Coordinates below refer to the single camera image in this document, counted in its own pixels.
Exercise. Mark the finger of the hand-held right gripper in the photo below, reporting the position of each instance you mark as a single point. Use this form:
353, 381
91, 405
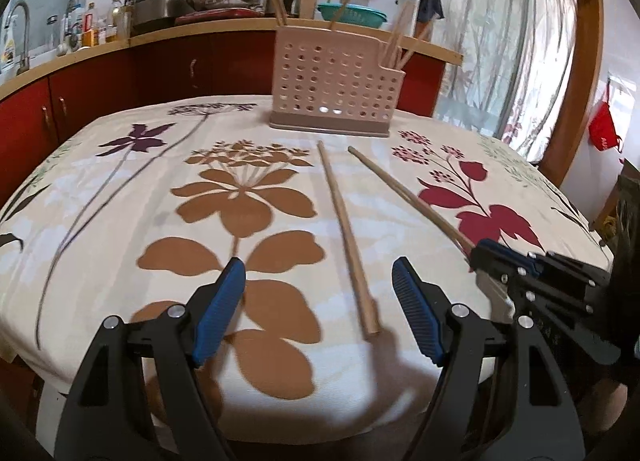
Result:
510, 252
500, 271

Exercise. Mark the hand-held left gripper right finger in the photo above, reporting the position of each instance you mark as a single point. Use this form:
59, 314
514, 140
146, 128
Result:
415, 311

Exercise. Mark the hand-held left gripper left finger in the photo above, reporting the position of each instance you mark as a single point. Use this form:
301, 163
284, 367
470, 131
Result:
220, 311

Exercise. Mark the pink plastic utensil basket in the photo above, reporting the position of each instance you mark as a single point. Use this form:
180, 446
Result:
325, 86

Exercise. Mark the bunch of wooden chopsticks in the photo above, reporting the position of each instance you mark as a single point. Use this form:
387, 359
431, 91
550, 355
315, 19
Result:
395, 38

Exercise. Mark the floral tablecloth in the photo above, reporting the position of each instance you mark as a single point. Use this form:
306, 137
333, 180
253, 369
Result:
100, 221

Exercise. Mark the red hanging bag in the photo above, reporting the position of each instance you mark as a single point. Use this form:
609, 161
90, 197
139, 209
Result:
605, 126

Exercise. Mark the sheer floral curtain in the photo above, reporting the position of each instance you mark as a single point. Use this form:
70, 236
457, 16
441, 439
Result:
500, 41

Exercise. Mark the red kitchen cabinet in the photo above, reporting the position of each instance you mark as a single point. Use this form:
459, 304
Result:
150, 71

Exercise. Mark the clear plastic pitcher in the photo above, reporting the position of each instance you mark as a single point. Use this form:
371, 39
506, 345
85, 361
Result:
407, 16

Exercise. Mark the teal plastic colander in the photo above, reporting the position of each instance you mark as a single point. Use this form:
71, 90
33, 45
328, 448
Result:
357, 15

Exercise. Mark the beige kitchen countertop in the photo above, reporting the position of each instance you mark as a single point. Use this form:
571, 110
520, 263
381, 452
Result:
200, 28

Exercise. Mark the red tray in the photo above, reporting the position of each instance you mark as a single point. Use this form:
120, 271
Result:
215, 17

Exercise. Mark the garlic bulb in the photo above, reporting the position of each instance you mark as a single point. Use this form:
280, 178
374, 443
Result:
62, 48

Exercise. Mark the stainless steel pot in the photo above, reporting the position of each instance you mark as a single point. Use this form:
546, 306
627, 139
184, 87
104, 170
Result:
160, 8

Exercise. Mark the cooking oil bottle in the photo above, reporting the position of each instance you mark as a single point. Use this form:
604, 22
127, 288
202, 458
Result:
116, 16

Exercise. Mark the white bottle with red label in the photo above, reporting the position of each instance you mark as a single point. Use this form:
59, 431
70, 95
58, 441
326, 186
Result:
90, 25

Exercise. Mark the glass jar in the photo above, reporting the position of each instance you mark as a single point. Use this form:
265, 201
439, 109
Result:
75, 23

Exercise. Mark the metal kitchen faucet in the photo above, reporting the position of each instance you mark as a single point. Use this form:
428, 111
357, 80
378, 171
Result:
25, 31

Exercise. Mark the wooden door frame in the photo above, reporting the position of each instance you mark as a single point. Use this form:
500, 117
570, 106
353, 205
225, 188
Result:
585, 41

